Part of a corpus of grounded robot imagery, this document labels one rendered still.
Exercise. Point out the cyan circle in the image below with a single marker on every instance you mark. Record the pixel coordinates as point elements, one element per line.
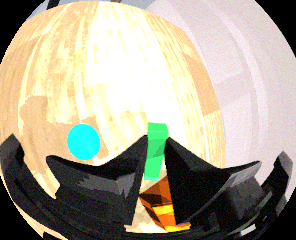
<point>83,142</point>

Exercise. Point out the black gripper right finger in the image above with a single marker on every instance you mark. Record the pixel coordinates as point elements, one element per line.
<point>194,183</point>

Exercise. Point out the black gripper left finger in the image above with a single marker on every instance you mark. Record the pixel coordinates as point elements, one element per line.
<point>116,182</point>

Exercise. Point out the green rectangular post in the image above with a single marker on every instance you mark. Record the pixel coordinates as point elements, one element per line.
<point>157,133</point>

